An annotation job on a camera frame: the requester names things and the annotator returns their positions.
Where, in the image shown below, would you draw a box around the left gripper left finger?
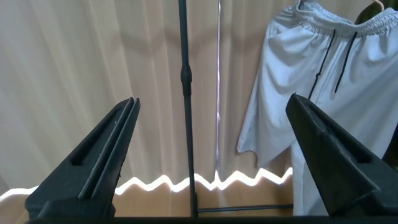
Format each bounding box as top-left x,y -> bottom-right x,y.
24,96 -> 141,219

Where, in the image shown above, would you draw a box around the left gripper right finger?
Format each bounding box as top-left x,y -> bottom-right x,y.
285,92 -> 398,217

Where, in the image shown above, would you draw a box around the pale grey shorts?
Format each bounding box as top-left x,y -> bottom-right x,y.
236,0 -> 398,217

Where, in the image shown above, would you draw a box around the black clothes rack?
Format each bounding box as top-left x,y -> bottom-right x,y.
177,0 -> 295,218

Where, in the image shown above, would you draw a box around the beige curtain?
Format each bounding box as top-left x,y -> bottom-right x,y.
0,0 -> 374,195

